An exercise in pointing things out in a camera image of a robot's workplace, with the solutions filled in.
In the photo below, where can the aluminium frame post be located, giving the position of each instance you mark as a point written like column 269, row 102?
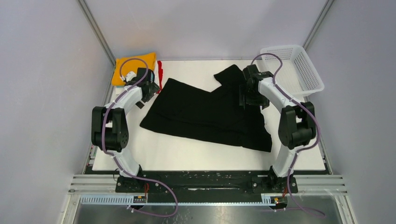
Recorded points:
column 97, row 31
column 319, row 20

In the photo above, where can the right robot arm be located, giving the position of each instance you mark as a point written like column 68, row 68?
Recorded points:
column 297, row 125

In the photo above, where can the left aluminium frame post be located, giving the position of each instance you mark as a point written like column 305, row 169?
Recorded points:
column 97, row 31

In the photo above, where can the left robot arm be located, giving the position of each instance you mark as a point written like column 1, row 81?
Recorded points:
column 109, row 129

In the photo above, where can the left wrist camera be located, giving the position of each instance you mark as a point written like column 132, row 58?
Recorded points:
column 128, row 77

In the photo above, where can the white plastic basket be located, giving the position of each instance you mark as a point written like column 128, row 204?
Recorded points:
column 298, row 76

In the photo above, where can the right controller box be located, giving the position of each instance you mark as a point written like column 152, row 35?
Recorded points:
column 277, row 200

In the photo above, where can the right aluminium frame post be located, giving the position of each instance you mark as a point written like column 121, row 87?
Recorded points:
column 319, row 20

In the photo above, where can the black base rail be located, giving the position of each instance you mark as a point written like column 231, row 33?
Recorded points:
column 199, row 186

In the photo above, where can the folded white t shirt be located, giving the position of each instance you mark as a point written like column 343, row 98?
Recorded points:
column 119, row 89

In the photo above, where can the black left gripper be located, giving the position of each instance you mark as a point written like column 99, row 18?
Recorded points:
column 153, row 89

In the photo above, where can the folded red t shirt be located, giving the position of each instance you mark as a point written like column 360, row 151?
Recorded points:
column 158, row 75

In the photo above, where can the folded orange t shirt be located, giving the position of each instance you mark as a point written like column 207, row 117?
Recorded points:
column 122, row 68

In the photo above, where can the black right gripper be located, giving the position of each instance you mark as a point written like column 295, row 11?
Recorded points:
column 263, row 101

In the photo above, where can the black t shirt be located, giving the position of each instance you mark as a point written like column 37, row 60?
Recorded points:
column 185, row 111

